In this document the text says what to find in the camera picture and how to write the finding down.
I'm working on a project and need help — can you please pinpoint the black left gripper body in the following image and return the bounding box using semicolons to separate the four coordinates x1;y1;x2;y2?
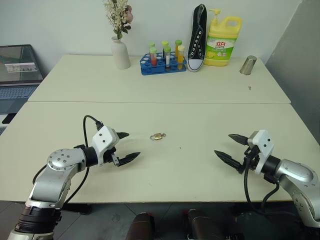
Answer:
102;131;121;166

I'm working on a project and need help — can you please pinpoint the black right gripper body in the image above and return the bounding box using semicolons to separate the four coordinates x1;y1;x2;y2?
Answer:
240;144;261;174

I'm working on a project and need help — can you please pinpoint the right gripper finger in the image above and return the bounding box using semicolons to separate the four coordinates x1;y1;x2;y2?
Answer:
228;133;250;147
214;149;244;173

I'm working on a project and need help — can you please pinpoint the dark rounded brown shape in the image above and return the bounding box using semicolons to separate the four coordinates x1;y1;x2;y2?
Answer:
183;208;224;240
124;211;156;240

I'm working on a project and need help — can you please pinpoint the stainless steel cup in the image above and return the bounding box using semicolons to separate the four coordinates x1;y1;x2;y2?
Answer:
239;55;258;76

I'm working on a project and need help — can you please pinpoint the blue test tube rack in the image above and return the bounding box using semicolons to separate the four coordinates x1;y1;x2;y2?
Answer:
139;53;188;76

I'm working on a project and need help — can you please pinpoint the white ceramic vase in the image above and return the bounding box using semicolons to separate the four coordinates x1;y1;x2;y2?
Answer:
110;36;132;70

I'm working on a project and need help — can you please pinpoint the red liquid test tube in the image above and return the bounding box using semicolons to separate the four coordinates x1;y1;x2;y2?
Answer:
149;47;158;67

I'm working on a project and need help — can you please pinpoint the white label test tube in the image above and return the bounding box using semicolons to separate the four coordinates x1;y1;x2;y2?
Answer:
163;46;172;69

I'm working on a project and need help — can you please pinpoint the yellow dish soap bottle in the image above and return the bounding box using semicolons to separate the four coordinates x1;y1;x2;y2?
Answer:
203;8;243;67

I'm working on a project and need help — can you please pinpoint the yellow cap orange tube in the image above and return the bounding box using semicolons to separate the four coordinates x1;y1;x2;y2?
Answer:
176;44;186;71

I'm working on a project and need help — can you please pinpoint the green cap orange tube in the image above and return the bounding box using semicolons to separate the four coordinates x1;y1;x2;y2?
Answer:
174;39;183;58

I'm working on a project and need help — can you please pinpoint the black canvas sneaker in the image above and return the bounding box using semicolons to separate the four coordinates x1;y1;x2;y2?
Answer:
186;3;208;73

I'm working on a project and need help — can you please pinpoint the black phone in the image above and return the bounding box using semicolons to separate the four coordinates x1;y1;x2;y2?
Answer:
1;112;17;125

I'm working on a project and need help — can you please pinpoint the pink artificial rose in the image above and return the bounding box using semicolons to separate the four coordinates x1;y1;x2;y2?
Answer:
124;5;134;25

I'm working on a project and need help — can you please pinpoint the dried white flower bouquet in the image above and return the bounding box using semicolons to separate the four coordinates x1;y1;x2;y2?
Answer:
102;0;133;41

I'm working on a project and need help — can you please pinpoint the grey laptop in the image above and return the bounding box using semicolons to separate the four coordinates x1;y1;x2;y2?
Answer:
0;44;45;116

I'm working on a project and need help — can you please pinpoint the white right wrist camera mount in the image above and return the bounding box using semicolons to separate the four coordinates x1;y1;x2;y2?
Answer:
247;129;275;175

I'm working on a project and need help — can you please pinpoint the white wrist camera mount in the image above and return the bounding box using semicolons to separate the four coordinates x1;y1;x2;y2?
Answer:
247;129;275;175
91;125;120;167

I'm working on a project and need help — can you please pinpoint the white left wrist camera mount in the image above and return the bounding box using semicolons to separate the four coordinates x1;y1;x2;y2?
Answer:
91;125;120;167

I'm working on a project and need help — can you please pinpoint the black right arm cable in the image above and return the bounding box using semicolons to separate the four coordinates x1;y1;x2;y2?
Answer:
243;153;302;219

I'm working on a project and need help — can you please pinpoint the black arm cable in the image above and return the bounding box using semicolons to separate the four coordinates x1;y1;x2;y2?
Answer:
243;153;302;219
32;114;105;204

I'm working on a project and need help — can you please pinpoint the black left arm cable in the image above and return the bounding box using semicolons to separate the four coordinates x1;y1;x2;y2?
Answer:
32;114;105;204

